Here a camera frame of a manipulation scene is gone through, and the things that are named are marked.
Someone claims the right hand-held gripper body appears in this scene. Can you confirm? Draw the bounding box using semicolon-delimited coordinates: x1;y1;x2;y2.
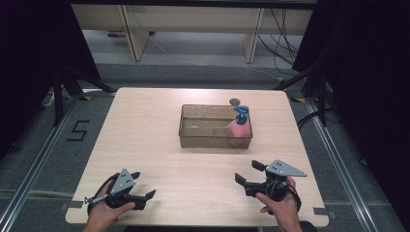
243;159;308;203

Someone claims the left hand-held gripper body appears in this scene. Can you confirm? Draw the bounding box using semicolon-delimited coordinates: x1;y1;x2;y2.
84;167;148;212

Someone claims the pink soap bottle blue pump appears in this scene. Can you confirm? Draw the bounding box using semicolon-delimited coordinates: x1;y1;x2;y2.
226;104;252;149

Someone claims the translucent brown plastic box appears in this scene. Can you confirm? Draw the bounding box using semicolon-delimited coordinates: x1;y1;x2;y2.
178;103;254;150

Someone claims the person's right hand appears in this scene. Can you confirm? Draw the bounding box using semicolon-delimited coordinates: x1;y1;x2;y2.
255;175;304;228

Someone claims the person's left hand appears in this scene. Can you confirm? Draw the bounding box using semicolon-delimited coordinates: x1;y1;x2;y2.
85;179;137;228

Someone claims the black metal stand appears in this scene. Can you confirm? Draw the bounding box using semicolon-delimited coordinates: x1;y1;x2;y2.
273;63;331;129
51;65;118;128

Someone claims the black curtain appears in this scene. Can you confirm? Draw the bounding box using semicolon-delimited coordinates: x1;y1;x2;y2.
0;0;102;162
291;0;410;224

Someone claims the beige wooden desk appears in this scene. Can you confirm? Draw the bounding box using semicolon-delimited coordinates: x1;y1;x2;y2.
70;3;314;65

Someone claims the black strap on right gripper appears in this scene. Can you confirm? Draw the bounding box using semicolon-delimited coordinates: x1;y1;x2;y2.
286;182;304;214

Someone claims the black strap on gripper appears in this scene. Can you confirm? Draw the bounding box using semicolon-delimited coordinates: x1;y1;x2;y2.
286;182;304;214
86;172;122;218

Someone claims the black strap on left gripper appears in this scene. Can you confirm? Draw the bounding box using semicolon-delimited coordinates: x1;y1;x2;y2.
86;172;122;218

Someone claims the thick black floor cable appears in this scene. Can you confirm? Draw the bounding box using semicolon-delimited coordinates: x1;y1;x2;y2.
296;110;321;131

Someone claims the metal floor rail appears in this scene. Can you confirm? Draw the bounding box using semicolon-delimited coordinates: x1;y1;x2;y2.
0;95;82;232
304;98;379;232

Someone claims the white floor cable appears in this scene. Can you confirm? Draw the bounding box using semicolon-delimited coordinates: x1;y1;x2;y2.
239;65;285;82

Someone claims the bundle of black cables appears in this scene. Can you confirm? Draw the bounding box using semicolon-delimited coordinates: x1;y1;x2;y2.
256;8;302;77

